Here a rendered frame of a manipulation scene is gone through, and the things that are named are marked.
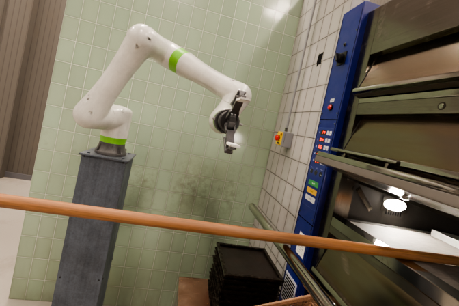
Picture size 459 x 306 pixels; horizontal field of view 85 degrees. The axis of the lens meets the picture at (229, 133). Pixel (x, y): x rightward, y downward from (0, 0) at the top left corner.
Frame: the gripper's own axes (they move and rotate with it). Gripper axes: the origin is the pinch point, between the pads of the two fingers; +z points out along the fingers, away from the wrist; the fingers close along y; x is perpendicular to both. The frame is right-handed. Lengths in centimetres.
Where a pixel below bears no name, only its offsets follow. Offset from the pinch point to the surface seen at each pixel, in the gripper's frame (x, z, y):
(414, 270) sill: -56, 13, 30
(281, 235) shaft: -16.4, 7.3, 27.9
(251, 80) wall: -28, -116, -37
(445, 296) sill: -55, 22, 31
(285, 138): -50, -81, 2
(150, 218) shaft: 18.5, 7.1, 28.1
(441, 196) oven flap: -40.5, 26.6, 6.6
